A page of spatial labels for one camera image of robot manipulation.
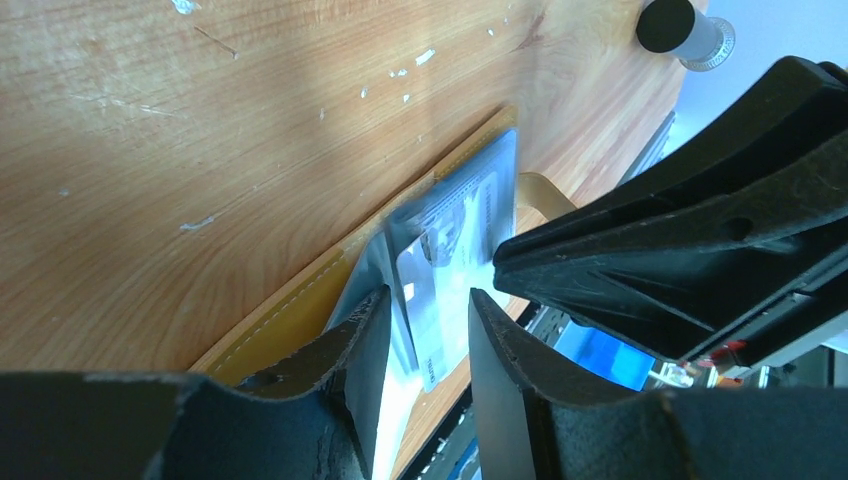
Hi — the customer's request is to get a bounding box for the black capped table leg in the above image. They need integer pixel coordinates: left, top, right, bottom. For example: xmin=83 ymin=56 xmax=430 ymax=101
xmin=636 ymin=0 xmax=736 ymax=72

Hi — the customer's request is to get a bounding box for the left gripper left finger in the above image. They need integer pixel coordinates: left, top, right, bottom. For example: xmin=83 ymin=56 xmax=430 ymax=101
xmin=1 ymin=285 xmax=391 ymax=479

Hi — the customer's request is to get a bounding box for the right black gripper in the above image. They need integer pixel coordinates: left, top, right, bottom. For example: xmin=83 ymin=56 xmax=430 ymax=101
xmin=494 ymin=56 xmax=847 ymax=371

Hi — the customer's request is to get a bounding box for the yellow leather card holder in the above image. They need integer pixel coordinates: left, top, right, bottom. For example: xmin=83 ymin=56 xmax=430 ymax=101
xmin=196 ymin=107 xmax=572 ymax=479

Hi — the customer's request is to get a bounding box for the white credit card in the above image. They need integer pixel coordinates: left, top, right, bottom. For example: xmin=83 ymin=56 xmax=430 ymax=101
xmin=396 ymin=129 xmax=518 ymax=393

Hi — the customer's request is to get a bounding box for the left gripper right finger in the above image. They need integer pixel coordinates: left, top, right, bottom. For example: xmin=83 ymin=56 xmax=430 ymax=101
xmin=468 ymin=289 xmax=847 ymax=479

